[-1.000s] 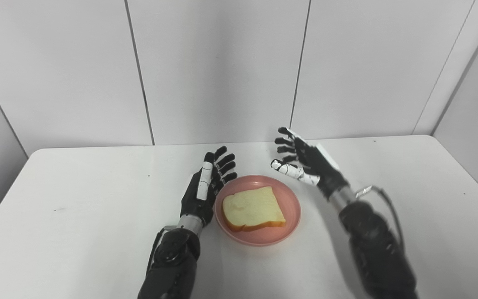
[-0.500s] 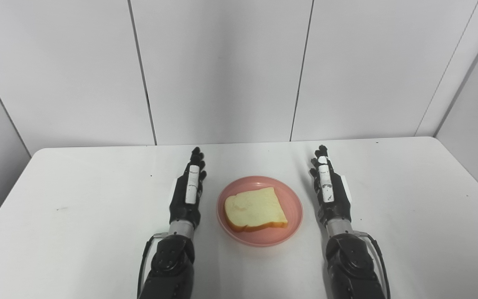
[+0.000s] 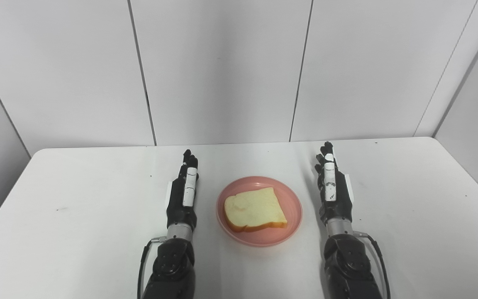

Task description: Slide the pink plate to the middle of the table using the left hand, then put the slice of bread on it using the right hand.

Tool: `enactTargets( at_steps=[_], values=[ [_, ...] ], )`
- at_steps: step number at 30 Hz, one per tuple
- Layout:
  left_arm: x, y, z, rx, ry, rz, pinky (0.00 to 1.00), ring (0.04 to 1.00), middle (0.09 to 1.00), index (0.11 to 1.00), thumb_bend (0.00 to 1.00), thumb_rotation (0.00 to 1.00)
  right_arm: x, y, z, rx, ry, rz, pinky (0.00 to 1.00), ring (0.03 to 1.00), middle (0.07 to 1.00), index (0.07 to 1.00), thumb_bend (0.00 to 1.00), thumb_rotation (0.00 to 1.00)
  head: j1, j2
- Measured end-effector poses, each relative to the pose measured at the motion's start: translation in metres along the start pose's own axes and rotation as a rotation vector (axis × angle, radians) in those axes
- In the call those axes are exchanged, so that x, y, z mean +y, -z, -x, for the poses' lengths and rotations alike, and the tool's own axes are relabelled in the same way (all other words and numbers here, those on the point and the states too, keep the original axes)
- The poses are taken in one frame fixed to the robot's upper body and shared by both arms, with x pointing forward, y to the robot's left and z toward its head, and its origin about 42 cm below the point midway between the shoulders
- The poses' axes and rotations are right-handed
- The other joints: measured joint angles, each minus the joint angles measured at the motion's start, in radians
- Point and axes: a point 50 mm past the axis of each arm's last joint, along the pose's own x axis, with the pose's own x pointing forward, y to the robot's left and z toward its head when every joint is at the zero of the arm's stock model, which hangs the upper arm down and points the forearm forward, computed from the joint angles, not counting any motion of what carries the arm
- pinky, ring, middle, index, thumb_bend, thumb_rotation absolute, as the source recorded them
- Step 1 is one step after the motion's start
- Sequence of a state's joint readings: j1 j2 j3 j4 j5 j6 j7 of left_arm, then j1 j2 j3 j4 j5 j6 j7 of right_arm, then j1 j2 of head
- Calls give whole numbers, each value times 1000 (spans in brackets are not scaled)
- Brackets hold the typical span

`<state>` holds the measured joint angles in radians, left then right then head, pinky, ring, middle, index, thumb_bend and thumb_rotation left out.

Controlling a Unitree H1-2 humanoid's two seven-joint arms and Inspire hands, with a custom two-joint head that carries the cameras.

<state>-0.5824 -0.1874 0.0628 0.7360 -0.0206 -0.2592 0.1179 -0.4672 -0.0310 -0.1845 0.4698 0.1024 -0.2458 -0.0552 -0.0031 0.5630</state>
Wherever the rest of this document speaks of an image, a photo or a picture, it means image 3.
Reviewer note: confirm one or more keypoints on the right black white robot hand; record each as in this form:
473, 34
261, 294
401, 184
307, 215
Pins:
334, 191

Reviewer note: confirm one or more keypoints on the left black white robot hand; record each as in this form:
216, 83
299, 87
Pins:
184, 195

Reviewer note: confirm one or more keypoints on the slice of bread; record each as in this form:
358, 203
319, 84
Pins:
253, 209

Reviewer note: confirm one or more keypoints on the pink round plate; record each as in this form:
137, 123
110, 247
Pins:
259, 211

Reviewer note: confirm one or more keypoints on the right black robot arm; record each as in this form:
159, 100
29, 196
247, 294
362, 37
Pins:
351, 261

